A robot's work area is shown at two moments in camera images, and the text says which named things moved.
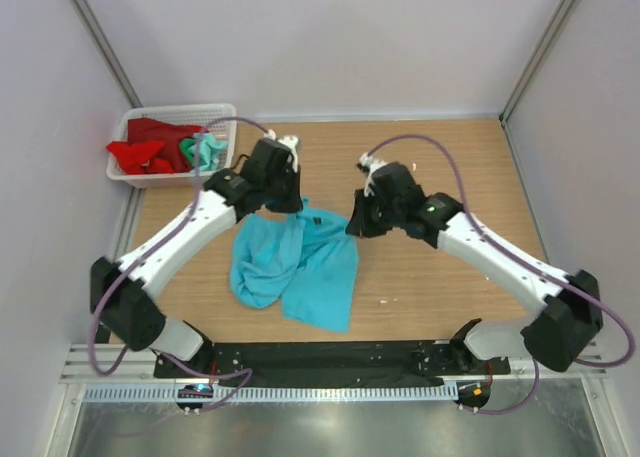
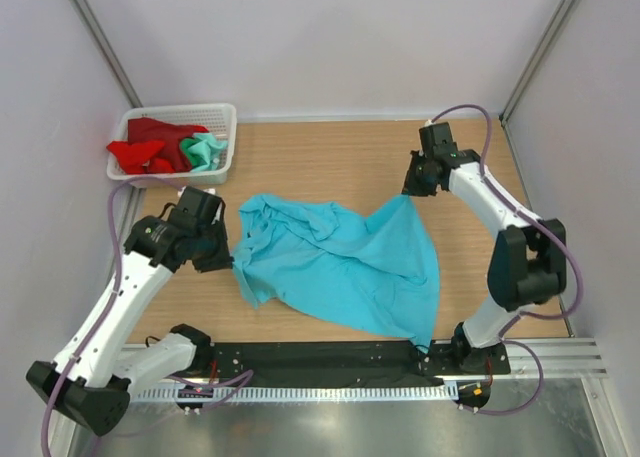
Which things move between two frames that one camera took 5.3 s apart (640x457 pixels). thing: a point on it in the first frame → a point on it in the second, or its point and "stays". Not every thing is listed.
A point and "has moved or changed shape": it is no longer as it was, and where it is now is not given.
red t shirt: x=137 y=158 stays
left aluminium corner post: x=99 y=40 stays
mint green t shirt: x=204 y=152 stays
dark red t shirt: x=147 y=130 stays
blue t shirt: x=306 y=258 has moved or changed shape
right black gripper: x=360 y=226 → x=410 y=186
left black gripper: x=294 y=203 → x=222 y=259
